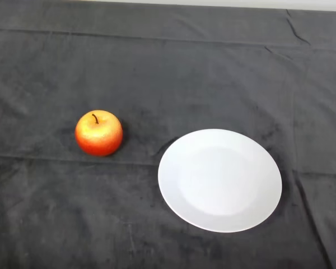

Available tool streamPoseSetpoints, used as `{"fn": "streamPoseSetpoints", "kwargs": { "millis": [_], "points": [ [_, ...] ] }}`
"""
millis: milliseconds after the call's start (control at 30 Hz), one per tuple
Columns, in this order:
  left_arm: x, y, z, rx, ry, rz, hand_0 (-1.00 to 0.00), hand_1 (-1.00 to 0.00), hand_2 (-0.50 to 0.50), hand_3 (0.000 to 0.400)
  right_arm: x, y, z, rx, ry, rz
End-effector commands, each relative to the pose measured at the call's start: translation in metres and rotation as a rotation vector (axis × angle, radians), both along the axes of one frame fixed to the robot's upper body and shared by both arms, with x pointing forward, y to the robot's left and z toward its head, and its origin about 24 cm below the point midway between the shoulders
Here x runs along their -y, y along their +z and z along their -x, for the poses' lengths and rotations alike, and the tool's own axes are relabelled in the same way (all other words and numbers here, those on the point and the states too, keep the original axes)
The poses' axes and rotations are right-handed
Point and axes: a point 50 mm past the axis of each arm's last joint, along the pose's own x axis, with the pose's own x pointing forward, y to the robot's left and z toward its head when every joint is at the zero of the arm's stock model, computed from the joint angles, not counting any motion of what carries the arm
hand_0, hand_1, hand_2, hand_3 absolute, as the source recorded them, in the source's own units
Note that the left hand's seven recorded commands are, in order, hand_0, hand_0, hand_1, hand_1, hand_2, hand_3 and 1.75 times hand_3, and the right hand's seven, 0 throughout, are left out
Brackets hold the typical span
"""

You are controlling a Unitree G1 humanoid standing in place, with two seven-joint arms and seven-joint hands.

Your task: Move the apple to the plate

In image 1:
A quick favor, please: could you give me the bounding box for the red yellow apple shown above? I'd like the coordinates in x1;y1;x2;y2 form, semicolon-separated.
74;109;124;157

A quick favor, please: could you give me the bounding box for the white round plate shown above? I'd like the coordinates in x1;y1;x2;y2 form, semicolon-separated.
157;128;283;233

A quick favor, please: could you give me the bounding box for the black cloth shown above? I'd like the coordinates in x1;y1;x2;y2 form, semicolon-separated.
0;1;336;269

